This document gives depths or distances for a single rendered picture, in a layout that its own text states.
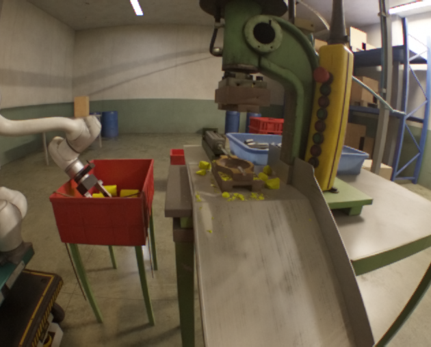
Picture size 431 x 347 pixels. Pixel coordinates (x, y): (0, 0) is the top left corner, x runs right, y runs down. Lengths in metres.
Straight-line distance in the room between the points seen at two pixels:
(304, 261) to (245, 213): 0.15
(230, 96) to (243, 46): 0.13
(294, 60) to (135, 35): 8.81
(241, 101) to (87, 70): 9.17
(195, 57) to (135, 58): 2.22
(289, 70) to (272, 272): 0.44
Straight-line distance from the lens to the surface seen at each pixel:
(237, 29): 0.54
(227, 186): 0.50
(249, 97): 0.48
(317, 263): 0.46
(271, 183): 0.54
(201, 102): 8.78
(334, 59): 0.60
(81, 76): 9.62
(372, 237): 0.55
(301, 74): 0.60
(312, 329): 0.42
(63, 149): 1.11
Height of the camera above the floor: 1.19
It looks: 18 degrees down
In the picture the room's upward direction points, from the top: 3 degrees clockwise
